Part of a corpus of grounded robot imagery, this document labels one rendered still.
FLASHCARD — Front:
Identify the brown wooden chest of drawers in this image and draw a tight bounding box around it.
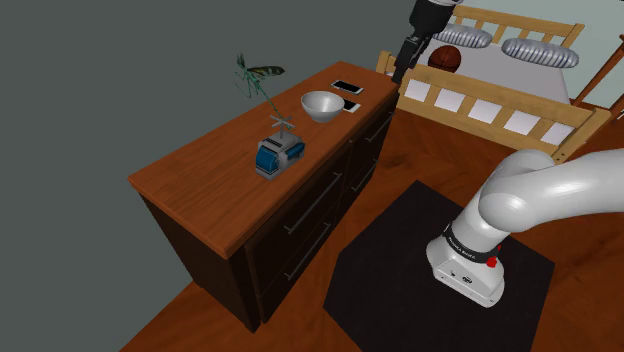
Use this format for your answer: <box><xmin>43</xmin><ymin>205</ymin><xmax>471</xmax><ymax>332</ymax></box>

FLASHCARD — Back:
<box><xmin>127</xmin><ymin>60</ymin><xmax>401</xmax><ymax>334</ymax></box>

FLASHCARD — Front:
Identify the green insect figure on stalk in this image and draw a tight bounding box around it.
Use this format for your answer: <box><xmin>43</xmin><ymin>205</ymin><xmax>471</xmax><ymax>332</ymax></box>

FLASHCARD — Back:
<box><xmin>233</xmin><ymin>52</ymin><xmax>287</xmax><ymax>121</ymax></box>

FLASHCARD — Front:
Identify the blue and grey box appliance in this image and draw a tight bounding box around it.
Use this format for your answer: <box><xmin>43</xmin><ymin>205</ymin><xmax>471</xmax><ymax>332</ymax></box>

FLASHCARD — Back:
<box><xmin>254</xmin><ymin>115</ymin><xmax>307</xmax><ymax>182</ymax></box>

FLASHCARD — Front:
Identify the white bowl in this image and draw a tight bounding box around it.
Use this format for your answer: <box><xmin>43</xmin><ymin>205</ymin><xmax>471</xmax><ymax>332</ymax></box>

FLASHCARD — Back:
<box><xmin>300</xmin><ymin>90</ymin><xmax>346</xmax><ymax>124</ymax></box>

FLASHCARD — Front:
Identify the wooden bed with grey pillows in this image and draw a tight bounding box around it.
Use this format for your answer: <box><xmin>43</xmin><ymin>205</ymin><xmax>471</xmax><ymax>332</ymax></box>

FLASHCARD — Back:
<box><xmin>375</xmin><ymin>4</ymin><xmax>624</xmax><ymax>165</ymax></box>

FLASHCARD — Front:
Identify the black robot stand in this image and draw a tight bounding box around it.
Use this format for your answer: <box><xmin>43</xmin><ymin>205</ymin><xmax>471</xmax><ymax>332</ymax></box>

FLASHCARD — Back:
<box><xmin>323</xmin><ymin>179</ymin><xmax>556</xmax><ymax>352</ymax></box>

